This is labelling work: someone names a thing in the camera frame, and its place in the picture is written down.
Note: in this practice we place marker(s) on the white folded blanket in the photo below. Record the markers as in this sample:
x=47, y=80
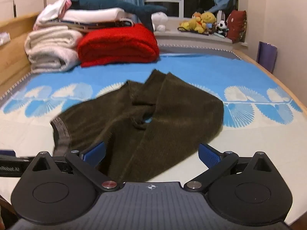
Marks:
x=96, y=14

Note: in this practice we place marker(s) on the panda plush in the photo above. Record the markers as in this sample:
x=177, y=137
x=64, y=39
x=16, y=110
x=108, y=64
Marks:
x=222, y=27

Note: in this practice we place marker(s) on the white pink folded cloth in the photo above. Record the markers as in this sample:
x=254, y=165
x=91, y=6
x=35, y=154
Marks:
x=52, y=10

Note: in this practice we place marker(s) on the wooden bed frame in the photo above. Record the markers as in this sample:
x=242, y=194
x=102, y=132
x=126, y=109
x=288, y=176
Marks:
x=14, y=60

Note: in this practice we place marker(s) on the stack of folded clothes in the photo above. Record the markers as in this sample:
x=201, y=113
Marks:
x=115, y=3

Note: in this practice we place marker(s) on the red pillow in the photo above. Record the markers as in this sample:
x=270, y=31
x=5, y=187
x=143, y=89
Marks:
x=237, y=26

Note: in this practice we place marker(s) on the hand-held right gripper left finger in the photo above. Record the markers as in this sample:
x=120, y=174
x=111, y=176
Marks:
x=96, y=152

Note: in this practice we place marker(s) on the white plush toy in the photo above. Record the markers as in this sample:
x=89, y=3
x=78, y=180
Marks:
x=160, y=20

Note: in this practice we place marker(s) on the cream folded blanket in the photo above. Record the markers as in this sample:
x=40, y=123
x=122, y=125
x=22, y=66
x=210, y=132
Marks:
x=50, y=48

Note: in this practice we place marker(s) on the yellow bear plush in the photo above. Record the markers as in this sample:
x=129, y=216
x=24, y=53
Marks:
x=208, y=19

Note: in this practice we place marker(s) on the yellow orange plush toy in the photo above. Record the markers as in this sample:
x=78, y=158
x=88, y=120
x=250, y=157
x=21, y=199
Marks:
x=189, y=25

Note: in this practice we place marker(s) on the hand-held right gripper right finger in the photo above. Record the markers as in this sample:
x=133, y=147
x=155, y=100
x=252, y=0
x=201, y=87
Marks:
x=209, y=155

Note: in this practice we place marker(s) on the red folded blanket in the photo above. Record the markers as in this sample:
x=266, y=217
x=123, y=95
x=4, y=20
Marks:
x=120, y=43

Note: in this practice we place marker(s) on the white window sill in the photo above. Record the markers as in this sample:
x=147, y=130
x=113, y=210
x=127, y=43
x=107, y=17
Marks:
x=182, y=37

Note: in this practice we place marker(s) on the blue white printed bed sheet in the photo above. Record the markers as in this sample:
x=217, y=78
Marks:
x=203, y=71

